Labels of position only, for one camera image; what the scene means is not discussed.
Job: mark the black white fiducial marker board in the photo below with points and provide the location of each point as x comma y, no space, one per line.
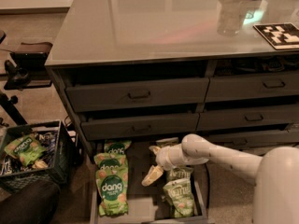
279,35

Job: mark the front green kettle chip bag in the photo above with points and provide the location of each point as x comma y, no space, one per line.
179,195

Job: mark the green dang bag in crate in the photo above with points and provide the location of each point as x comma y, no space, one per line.
26,149

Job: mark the top right drawer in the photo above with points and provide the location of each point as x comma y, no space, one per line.
252,86

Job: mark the middle left drawer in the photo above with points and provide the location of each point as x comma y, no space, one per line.
139,126

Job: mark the top left drawer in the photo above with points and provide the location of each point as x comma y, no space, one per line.
110,96

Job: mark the rear green kettle chip bag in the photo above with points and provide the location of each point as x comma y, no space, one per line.
167,142

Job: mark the green dang chip bag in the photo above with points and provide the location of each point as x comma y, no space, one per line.
112,187
116,146
110,161

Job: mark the dark grey drawer cabinet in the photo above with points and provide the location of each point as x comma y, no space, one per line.
115,41

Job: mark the dark blue snack bags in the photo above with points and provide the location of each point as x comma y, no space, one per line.
11,166

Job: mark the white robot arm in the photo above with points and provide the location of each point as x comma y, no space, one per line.
275,175

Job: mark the dark plastic crate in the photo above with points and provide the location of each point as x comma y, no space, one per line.
57,172

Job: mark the bottom right drawer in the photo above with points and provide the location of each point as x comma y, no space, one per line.
270,138

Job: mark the open bottom left drawer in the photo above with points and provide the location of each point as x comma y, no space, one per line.
148,205

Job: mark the middle right drawer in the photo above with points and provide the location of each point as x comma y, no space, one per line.
248,117

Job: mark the dark object front left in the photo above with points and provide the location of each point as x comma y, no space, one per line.
34,204

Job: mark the dark chair with armrest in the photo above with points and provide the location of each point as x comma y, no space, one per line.
25,70

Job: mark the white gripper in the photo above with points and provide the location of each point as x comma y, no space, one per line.
163,158

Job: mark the green kettle chip bag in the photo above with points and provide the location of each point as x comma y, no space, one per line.
179,173
179,195
167,142

